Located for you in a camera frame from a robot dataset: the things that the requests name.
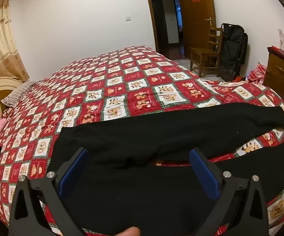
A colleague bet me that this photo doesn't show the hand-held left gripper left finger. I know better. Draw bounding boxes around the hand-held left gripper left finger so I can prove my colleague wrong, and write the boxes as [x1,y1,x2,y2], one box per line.
[8,148,91,236]

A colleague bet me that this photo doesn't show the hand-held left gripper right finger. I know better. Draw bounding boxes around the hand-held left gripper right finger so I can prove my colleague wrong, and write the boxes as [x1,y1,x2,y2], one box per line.
[189,148,270,236]

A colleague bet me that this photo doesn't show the black pants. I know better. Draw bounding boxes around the black pants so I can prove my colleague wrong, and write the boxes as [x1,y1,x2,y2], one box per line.
[43,102,284,236]

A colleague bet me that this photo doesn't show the person's left hand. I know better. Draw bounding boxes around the person's left hand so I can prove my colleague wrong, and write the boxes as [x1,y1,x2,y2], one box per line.
[116,227,141,236]

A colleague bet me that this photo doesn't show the striped pillow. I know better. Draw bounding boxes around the striped pillow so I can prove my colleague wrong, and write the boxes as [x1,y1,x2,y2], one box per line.
[0,82,38,107]

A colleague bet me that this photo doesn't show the red checked printed blanket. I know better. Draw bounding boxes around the red checked printed blanket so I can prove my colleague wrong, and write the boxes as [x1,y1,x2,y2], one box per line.
[0,45,284,236]

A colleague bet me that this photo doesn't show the red plaid cloth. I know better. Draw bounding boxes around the red plaid cloth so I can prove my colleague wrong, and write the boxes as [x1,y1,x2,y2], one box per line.
[246,64,268,85]

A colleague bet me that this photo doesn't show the wooden chair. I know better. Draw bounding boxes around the wooden chair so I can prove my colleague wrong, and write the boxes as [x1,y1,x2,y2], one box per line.
[189,27,223,78]

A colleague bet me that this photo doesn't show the black bag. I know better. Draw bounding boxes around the black bag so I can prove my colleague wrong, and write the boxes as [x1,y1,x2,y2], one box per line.
[218,23,249,83]

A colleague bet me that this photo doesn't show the wooden dresser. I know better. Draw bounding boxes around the wooden dresser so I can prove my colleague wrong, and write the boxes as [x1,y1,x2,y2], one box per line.
[265,46,284,104]

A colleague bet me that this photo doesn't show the beige patterned curtain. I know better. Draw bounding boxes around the beige patterned curtain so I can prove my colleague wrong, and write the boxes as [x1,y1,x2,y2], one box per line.
[0,0,30,83]

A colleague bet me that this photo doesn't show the wooden door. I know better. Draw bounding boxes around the wooden door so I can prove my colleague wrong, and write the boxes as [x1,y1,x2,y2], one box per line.
[176,0,217,59]

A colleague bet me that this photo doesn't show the papers on dresser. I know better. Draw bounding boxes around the papers on dresser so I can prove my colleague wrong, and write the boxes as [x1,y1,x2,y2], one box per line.
[277,29,284,52]

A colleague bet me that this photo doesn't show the wooden door frame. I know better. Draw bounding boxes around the wooden door frame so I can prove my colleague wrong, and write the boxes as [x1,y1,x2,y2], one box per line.
[144,0,161,53]

